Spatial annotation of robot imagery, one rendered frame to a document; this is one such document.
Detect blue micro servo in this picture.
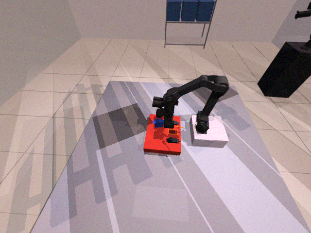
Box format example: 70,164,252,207
153,118,164,128

